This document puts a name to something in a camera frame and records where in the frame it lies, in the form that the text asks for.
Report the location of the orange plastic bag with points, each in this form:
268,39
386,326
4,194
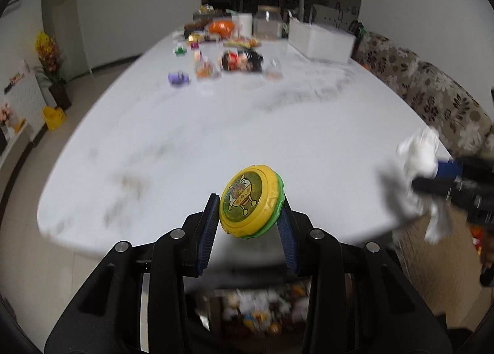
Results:
224,28

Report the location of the yellow potty chair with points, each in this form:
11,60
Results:
54,117

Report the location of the yellow flower plant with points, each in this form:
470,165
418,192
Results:
50,59

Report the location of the white paper roll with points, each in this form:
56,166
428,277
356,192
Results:
245,24

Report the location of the green toy flower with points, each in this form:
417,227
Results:
180,51

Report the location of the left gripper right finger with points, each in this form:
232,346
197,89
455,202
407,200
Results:
312,253

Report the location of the purple toy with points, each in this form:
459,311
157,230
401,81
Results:
178,78

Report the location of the clear plastic cup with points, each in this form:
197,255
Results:
205,69

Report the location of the yellow green toy disc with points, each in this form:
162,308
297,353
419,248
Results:
251,202

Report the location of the white tissue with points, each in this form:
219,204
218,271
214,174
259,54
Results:
406,184

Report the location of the black-haired doll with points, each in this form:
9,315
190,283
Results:
241,61

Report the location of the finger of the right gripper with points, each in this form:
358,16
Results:
448,170
438,187

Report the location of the white storage box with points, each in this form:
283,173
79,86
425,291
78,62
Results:
321,43

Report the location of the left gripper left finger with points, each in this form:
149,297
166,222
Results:
181,253

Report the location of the yellow snack packet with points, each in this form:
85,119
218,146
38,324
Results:
242,43

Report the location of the floral sofa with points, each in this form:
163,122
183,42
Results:
463,125

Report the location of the glass jar with lid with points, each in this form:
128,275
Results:
267,23

